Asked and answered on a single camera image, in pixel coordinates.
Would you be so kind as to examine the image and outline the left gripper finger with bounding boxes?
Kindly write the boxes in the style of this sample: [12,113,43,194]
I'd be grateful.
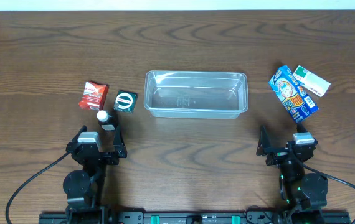
[113,126,125,148]
[71,125,87,142]

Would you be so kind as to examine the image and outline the red medicine box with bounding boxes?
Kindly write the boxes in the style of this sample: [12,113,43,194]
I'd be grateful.
[78,82,108,111]

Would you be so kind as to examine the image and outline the white green medicine box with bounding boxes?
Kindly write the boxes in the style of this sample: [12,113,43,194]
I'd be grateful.
[293,65,331,97]

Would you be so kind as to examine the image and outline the blue fever patch box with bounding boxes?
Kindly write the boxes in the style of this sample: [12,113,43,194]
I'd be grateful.
[268,65,319,124]

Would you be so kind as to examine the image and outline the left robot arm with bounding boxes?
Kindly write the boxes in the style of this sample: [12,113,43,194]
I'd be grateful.
[63,126,127,210]

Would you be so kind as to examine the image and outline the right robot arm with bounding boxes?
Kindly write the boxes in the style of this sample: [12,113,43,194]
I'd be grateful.
[256,124,328,211]

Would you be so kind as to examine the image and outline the clear plastic container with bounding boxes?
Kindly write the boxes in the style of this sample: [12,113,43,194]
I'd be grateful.
[144,70,249,119]

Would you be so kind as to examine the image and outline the brown bottle white cap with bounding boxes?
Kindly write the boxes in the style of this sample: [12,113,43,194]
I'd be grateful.
[97,110,119,131]

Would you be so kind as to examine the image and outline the dark green round-logo box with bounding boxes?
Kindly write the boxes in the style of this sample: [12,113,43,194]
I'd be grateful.
[113,90,138,114]

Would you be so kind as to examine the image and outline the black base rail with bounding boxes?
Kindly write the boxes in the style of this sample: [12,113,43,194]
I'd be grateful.
[39,210,351,224]

